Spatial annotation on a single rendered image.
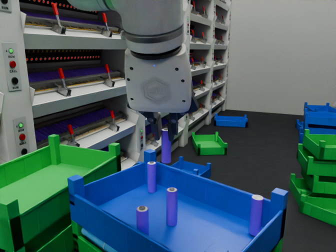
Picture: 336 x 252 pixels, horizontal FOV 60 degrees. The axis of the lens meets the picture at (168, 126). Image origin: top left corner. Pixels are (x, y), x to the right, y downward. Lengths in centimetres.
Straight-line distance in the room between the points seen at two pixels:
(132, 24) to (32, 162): 48
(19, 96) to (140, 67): 52
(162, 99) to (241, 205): 23
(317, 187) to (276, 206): 97
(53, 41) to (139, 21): 63
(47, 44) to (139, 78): 57
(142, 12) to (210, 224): 35
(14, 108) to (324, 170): 121
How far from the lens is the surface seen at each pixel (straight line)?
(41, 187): 69
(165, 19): 39
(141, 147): 150
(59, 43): 101
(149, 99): 45
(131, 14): 39
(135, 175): 62
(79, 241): 57
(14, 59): 88
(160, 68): 42
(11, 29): 88
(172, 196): 49
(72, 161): 78
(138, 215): 44
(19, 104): 89
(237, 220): 54
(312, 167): 142
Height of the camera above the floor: 69
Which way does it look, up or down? 15 degrees down
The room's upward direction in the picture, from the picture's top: straight up
